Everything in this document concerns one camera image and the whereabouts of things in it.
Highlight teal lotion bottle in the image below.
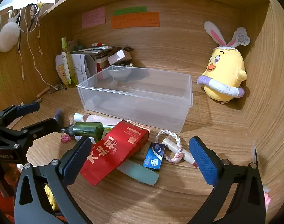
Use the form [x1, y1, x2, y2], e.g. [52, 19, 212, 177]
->
[117, 160, 159, 186]

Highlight yellow chick bunny plush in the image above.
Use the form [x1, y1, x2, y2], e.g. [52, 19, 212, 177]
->
[196, 21, 250, 103]

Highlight blue razor blade box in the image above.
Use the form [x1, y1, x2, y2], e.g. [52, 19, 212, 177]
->
[143, 143, 165, 171]

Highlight red white glue stick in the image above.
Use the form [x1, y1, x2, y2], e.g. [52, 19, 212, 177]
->
[91, 43, 106, 48]

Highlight small open cardboard box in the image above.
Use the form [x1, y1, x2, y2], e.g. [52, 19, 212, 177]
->
[108, 49, 132, 65]

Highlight pink white braided bracelet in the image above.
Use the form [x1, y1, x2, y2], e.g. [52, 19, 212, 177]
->
[155, 129, 184, 164]

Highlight red foil tea packet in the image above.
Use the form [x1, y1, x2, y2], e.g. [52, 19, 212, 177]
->
[80, 120, 150, 186]

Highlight orange sticky note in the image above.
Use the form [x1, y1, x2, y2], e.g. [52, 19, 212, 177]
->
[111, 12, 160, 29]

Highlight purple capped tube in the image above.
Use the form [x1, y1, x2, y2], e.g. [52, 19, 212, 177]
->
[53, 108, 64, 126]

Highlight clear plastic storage bin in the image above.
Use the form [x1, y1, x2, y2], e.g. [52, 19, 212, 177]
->
[77, 67, 193, 133]

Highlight white hanging cable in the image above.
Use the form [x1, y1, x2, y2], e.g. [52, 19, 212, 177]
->
[9, 4, 60, 92]

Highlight pink crystal bear charm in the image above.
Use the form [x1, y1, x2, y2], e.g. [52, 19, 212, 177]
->
[61, 134, 72, 143]

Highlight pink sticky note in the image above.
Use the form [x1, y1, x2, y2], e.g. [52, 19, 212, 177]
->
[82, 7, 106, 28]

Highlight white fluffy pompom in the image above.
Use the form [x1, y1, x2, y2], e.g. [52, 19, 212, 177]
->
[0, 22, 20, 53]

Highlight white bowl of trinkets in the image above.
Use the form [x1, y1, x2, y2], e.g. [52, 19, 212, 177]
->
[108, 65, 132, 80]

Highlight pink cream tube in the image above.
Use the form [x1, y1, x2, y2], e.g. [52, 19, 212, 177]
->
[73, 113, 122, 125]

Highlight green sticky note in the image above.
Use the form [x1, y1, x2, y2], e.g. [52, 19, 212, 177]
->
[113, 6, 148, 16]

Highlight white pink lip balm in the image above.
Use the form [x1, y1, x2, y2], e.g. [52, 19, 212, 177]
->
[163, 138, 198, 168]

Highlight stack of books and papers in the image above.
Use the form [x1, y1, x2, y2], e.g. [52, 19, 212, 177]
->
[71, 45, 116, 72]

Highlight white folded paper box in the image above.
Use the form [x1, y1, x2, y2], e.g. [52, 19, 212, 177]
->
[55, 54, 97, 83]

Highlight dark green glass bottle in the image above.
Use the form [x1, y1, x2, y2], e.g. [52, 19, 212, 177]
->
[61, 122, 115, 143]

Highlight yellow green spray bottle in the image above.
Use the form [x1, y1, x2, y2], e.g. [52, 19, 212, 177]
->
[61, 37, 78, 88]

